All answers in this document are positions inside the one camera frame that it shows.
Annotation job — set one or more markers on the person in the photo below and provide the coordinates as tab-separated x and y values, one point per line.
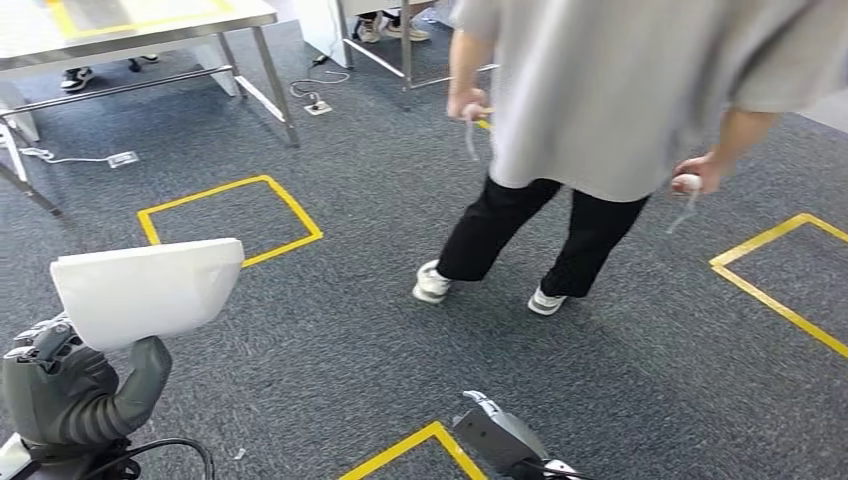
596	99
76	79
407	30

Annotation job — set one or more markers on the person's hand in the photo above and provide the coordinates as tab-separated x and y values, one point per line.
712	172
467	104

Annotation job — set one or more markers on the white curved plastic part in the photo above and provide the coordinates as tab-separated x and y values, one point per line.
146	291

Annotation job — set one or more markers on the floor power socket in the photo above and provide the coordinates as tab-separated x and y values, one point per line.
318	108
123	160

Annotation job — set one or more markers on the white handheld controller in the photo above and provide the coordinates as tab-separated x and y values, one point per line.
470	136
689	183

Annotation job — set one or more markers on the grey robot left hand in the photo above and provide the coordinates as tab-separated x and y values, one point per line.
60	391

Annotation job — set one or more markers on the steel table frame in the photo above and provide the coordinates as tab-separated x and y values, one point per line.
406	53

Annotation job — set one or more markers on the person's forearm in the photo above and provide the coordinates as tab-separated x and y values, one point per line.
738	136
467	63

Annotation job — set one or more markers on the yellow table tape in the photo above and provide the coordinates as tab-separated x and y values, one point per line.
63	20

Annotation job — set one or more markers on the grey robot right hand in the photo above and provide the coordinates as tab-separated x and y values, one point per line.
482	402

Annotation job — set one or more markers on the white desk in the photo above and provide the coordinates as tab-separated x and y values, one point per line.
318	26

